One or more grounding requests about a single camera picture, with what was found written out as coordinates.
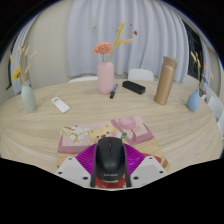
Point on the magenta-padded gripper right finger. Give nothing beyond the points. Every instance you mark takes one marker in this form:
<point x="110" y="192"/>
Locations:
<point x="148" y="170"/>

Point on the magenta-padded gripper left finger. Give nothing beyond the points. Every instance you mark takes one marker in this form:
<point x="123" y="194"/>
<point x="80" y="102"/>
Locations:
<point x="75" y="170"/>

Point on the black computer mouse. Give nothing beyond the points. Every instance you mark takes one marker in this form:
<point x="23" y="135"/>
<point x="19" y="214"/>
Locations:
<point x="110" y="158"/>

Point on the cartoon print mouse pad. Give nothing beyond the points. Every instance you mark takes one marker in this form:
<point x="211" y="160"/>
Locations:
<point x="80" y="136"/>

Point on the white remote control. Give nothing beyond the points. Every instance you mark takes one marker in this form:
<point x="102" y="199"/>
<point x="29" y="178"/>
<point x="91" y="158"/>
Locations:
<point x="60" y="105"/>

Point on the blue vase with dried flowers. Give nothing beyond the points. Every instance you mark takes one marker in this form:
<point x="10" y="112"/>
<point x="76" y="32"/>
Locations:
<point x="193" y="101"/>

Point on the black rectangular case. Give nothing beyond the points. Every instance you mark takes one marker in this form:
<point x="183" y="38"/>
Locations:
<point x="133" y="87"/>

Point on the green vase with yellow flowers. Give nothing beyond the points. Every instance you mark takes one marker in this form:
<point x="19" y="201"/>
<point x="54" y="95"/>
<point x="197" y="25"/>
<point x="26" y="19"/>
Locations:
<point x="28" y="99"/>

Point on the blue marker pen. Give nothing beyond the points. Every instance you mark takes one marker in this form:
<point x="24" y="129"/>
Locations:
<point x="113" y="91"/>

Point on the tan thermos bottle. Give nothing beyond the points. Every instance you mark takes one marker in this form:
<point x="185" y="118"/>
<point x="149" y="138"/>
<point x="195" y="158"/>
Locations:
<point x="165" y="81"/>

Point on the white chair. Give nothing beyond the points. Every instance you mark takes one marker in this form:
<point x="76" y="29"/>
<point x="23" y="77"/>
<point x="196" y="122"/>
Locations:
<point x="83" y="79"/>
<point x="141" y="74"/>

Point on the pink vase with orange flowers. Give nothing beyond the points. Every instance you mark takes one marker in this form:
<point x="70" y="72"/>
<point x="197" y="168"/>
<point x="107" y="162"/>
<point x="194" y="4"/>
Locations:
<point x="105" y="78"/>

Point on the narrow white curtain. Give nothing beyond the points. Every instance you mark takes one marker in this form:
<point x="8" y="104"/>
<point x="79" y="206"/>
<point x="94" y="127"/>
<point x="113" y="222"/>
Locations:
<point x="206" y="63"/>
<point x="20" y="80"/>

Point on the dark window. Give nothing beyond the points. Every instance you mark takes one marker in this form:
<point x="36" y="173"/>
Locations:
<point x="193" y="50"/>
<point x="10" y="73"/>

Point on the wide white curtain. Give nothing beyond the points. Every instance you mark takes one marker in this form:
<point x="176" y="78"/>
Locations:
<point x="146" y="36"/>

